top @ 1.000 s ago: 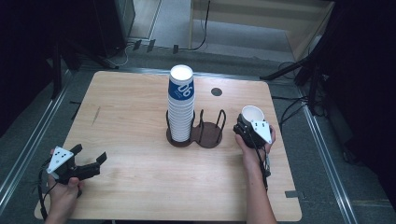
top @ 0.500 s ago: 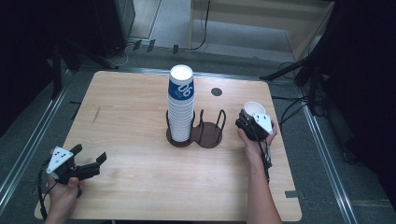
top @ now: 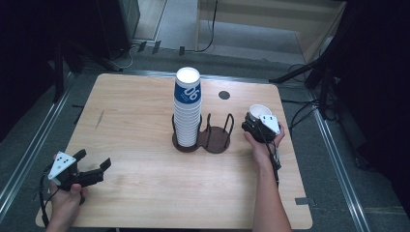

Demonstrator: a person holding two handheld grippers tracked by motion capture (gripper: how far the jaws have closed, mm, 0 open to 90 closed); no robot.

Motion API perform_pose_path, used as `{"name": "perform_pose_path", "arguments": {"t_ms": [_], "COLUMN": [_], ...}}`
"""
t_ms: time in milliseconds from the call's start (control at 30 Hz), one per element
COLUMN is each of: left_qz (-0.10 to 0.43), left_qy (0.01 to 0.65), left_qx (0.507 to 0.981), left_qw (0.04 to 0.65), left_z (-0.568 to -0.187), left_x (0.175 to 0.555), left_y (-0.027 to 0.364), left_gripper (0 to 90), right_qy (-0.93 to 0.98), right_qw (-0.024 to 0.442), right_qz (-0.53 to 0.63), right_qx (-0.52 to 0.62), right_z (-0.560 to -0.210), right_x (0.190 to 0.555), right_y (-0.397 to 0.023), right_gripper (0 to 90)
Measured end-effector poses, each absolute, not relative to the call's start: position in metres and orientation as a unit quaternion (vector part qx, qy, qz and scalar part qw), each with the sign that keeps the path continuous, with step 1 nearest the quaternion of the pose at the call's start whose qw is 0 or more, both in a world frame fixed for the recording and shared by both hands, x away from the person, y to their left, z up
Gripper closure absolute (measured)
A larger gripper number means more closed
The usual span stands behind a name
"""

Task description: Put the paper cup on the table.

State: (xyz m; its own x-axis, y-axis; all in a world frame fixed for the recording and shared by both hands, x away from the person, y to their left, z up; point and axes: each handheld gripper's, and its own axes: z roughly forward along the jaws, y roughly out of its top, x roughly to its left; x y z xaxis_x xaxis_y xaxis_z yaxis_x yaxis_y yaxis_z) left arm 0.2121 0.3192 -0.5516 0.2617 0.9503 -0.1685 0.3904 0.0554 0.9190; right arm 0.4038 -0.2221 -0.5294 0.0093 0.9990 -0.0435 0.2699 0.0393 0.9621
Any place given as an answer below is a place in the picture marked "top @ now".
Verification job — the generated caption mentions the stack of white paper cups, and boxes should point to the stack of white paper cups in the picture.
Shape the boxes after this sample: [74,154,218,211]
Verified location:
[172,66,204,149]

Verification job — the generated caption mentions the black cabinet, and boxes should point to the black cabinet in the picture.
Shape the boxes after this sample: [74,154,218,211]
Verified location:
[93,0,141,61]

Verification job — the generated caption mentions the black floor cables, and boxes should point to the black floor cables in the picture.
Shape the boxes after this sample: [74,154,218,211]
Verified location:
[280,96,328,131]

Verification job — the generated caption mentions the grey tape strip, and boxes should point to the grey tape strip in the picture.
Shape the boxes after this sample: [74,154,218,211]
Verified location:
[294,196,316,207]

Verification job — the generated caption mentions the white floor cable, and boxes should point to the white floor cable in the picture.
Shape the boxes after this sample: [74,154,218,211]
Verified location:
[121,43,135,71]

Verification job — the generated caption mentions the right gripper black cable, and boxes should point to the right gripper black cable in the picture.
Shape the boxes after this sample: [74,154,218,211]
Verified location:
[257,127,282,189]

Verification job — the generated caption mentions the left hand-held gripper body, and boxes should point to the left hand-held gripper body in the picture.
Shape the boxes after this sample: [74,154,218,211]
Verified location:
[47,150,105,191]

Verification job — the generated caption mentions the person's left hand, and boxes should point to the person's left hand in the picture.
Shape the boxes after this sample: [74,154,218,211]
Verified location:
[48,154,89,224]

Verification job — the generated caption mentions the person's right hand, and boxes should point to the person's right hand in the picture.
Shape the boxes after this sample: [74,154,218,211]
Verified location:
[243,125,286,166]

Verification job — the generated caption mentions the black hanging cable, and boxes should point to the black hanging cable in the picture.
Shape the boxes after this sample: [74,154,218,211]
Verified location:
[194,0,220,54]

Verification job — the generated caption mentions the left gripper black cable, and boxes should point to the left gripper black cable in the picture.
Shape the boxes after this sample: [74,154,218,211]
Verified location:
[38,165,55,227]

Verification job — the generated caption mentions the black metal stand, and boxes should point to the black metal stand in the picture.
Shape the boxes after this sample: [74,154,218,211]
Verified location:
[52,40,66,103]

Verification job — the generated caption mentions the aluminium floor rail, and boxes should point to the aluminium floor rail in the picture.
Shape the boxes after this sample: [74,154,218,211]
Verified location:
[0,72,77,215]
[307,89,372,232]

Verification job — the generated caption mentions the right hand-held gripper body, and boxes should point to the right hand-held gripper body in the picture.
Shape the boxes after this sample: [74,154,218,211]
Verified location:
[242,114,281,145]

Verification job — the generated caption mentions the black stand with legs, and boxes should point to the black stand with legs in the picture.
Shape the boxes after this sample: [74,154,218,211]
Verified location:
[268,30,339,121]

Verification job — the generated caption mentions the dark brown double cup holder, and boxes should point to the dark brown double cup holder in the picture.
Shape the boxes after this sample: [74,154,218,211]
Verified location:
[170,112,236,155]

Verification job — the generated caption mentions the single white paper cup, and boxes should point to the single white paper cup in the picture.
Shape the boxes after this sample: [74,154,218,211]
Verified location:
[249,103,274,123]

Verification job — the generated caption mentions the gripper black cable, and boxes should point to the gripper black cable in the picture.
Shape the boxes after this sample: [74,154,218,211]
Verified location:
[38,165,55,227]
[257,127,282,189]

